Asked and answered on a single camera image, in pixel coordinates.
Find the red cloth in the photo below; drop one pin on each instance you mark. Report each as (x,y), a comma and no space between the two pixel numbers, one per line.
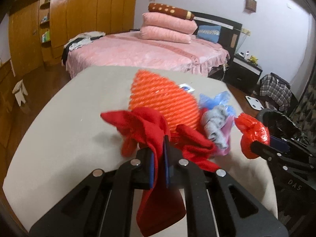
(160,206)

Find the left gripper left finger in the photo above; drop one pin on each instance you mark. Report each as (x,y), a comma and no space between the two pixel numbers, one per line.
(144,173)

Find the orange bubble wrap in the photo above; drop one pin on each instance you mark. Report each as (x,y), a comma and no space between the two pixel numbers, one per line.
(152,90)

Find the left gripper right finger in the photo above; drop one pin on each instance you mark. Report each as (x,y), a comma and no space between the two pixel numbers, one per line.
(173,170)

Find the wooden wardrobe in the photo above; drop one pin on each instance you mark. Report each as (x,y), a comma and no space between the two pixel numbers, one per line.
(38,29)

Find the clothes pile on bed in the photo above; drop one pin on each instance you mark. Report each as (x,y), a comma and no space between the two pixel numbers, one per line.
(78,41)

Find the black nightstand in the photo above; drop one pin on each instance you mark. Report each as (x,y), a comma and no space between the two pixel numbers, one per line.
(242,74)

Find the lower pink pillow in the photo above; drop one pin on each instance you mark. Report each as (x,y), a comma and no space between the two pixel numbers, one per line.
(163,34)

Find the grey sock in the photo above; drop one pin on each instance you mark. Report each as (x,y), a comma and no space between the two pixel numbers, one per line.
(217,125)

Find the pink bed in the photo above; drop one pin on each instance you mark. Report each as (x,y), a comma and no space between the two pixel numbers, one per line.
(128,49)

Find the small white stool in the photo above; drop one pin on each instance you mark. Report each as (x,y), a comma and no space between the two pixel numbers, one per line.
(20,92)

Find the white bathroom scale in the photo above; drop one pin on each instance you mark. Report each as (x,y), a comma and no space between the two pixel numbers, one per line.
(254,103)

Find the brown dotted bolster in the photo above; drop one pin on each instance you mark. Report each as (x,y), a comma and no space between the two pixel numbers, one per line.
(170,10)

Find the yellow plush toy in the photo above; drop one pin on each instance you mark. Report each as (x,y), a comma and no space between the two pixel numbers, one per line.
(253,60)

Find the red plastic bag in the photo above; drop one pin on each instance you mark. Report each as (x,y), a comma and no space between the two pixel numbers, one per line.
(252,130)

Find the black trash bin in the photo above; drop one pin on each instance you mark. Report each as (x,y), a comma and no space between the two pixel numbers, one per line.
(279,125)

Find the wall lamp right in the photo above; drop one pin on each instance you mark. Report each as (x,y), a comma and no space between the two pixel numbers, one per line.
(251,5)

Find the blue cushion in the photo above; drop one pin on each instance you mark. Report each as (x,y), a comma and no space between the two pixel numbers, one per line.
(209,33)

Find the plaid bag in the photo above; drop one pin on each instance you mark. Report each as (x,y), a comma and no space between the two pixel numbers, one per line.
(277,90)

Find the black headboard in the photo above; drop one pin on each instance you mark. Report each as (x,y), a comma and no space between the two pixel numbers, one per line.
(230,30)

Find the blue white box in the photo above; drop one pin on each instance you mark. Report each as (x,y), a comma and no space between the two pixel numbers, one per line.
(187,88)

